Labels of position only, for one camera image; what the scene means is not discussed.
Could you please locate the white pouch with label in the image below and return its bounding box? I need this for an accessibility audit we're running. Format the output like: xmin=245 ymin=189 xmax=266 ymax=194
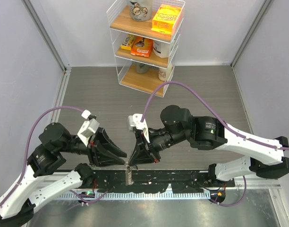
xmin=153 ymin=40 xmax=174 ymax=58

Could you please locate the slotted cable duct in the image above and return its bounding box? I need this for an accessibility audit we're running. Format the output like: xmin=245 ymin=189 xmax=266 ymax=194
xmin=57 ymin=190 xmax=210 ymax=201

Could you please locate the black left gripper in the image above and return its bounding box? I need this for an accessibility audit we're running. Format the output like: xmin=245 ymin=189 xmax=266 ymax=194
xmin=59 ymin=125 xmax=128 ymax=166

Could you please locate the white wire shelf rack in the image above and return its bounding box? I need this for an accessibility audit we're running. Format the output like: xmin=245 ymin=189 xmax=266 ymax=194
xmin=107 ymin=0 xmax=185 ymax=93

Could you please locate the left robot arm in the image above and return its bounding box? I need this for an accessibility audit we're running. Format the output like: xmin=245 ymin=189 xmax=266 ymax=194
xmin=0 ymin=119 xmax=127 ymax=227

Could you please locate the yellow orange snack box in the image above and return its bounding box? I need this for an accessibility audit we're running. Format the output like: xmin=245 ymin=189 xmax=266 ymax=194
xmin=151 ymin=4 xmax=182 ymax=35

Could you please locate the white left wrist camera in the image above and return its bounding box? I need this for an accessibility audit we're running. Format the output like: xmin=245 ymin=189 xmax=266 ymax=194
xmin=77 ymin=110 xmax=99 ymax=147

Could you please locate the yellow candy bag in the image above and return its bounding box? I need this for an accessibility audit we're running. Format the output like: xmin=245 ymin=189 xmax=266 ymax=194
xmin=120 ymin=34 xmax=136 ymax=51

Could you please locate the white cup red print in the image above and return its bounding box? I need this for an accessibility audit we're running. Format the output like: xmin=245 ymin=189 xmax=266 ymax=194
xmin=158 ymin=63 xmax=173 ymax=81

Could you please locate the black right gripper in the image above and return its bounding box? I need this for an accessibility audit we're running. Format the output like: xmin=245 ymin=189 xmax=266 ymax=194
xmin=129 ymin=127 xmax=190 ymax=165

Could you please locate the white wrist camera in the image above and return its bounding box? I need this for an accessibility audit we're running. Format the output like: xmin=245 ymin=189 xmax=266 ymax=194
xmin=127 ymin=113 xmax=150 ymax=143
xmin=77 ymin=110 xmax=99 ymax=147

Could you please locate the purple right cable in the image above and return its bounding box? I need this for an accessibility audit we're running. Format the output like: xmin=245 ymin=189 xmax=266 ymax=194
xmin=141 ymin=81 xmax=289 ymax=152

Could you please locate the orange snack bag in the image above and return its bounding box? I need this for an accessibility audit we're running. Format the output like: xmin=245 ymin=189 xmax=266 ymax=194
xmin=130 ymin=36 xmax=153 ymax=57

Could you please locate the grey cartoon mug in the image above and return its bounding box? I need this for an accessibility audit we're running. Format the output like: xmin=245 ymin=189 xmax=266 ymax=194
xmin=127 ymin=0 xmax=153 ymax=21

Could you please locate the green grey cup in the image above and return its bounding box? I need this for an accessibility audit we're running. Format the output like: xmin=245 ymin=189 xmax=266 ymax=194
xmin=135 ymin=62 xmax=150 ymax=74

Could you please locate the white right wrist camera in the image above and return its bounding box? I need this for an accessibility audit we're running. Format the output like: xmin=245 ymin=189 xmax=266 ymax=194
xmin=127 ymin=113 xmax=150 ymax=143

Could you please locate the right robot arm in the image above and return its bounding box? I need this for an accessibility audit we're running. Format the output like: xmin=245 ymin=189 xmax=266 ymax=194
xmin=127 ymin=105 xmax=289 ymax=186

